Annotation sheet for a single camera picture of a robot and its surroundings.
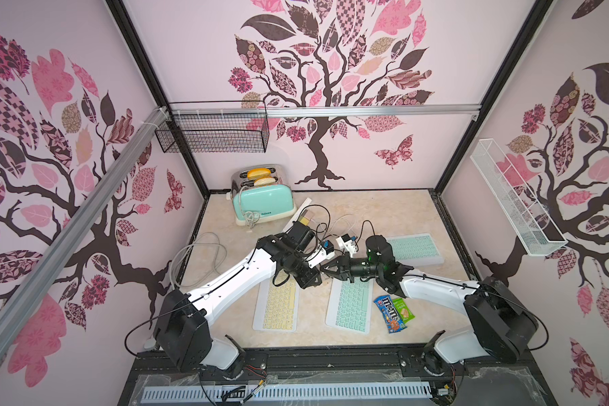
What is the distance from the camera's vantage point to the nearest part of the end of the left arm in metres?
0.57

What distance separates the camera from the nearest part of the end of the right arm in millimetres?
648

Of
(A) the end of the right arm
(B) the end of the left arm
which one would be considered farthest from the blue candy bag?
(B) the end of the left arm

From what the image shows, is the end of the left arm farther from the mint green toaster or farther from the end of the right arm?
the mint green toaster

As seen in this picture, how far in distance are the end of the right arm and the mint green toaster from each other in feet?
1.26

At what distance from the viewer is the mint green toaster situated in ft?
3.24

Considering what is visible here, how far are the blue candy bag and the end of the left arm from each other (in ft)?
1.07

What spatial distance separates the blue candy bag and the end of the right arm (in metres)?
0.18

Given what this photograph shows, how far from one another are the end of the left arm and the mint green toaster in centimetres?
37

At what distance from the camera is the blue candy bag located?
2.66 feet

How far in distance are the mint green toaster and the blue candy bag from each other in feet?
1.67
